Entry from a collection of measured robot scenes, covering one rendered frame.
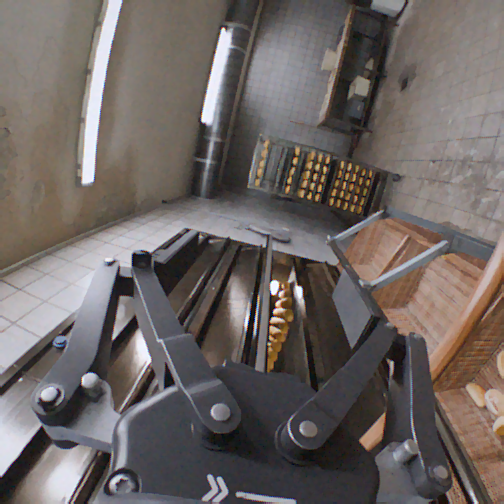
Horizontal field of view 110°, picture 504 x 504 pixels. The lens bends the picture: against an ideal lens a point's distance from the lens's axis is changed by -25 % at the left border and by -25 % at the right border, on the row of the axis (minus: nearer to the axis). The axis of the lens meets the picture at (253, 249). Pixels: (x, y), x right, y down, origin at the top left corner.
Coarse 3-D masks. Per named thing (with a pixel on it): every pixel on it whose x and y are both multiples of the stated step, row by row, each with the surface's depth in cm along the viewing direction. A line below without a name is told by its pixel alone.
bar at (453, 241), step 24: (384, 216) 106; (408, 216) 103; (336, 240) 112; (456, 240) 58; (480, 240) 102; (408, 264) 64; (456, 432) 24; (456, 456) 21; (456, 480) 19; (480, 480) 17
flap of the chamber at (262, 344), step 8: (272, 240) 163; (264, 288) 100; (264, 296) 93; (264, 304) 88; (264, 312) 83; (264, 320) 79; (264, 328) 75; (264, 336) 71; (264, 344) 67; (264, 352) 64; (256, 360) 62; (264, 360) 61; (256, 368) 59; (264, 368) 59
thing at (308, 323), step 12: (300, 264) 174; (300, 276) 154; (300, 288) 140; (300, 300) 132; (312, 324) 107; (312, 336) 99; (312, 348) 91; (312, 360) 86; (312, 372) 82; (324, 372) 80; (312, 384) 78; (324, 384) 75
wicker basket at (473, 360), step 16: (496, 304) 55; (496, 320) 56; (480, 336) 59; (496, 336) 59; (464, 352) 61; (480, 352) 61; (496, 352) 60; (448, 368) 65; (464, 368) 64; (480, 368) 64; (496, 368) 58; (448, 384) 67; (464, 384) 67; (480, 384) 62; (496, 384) 55; (448, 400) 64; (464, 400) 62; (448, 416) 58; (464, 416) 57; (480, 416) 55; (464, 432) 51; (480, 432) 50; (480, 448) 45; (496, 448) 43; (448, 464) 44; (480, 464) 41; (496, 480) 35; (448, 496) 37; (496, 496) 32
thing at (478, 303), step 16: (496, 256) 23; (496, 272) 22; (480, 288) 24; (496, 288) 23; (480, 304) 24; (464, 320) 26; (480, 320) 24; (448, 336) 27; (464, 336) 25; (448, 352) 27; (432, 368) 28; (432, 384) 29; (384, 416) 34; (368, 432) 36; (368, 448) 36
